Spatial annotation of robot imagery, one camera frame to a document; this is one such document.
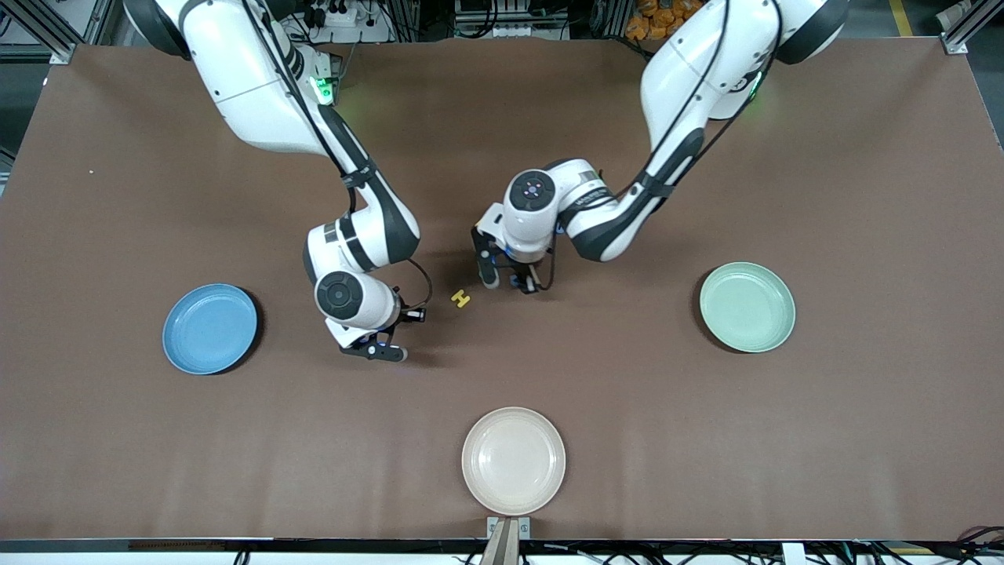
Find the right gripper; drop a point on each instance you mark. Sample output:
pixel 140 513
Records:
pixel 403 316

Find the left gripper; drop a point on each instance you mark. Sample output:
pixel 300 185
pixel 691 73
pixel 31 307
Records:
pixel 524 278

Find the yellow foam letter H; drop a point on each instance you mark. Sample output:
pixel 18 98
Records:
pixel 460 298

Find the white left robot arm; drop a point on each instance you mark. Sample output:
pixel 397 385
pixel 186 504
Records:
pixel 690 71

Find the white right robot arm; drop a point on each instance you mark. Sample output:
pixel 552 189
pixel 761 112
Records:
pixel 251 94

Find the beige pink plate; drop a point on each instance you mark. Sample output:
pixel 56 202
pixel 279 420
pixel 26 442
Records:
pixel 514 461

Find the blue plate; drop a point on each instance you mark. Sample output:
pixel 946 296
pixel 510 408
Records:
pixel 208 329

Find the green plate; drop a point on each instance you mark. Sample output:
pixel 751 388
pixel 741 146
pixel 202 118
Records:
pixel 747 308

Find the grey electronics box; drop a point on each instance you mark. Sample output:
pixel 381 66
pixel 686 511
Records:
pixel 510 30

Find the orange snack bags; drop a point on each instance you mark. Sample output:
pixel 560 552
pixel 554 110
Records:
pixel 647 23

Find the white power strip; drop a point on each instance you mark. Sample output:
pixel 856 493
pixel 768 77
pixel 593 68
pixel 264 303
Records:
pixel 369 31

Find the white block at table edge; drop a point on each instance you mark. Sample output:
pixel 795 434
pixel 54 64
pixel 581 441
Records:
pixel 793 554

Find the metal table bracket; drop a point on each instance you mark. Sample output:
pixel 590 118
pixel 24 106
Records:
pixel 492 526

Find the aluminium frame profile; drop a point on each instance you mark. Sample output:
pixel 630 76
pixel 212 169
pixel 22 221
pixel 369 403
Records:
pixel 953 43
pixel 63 53

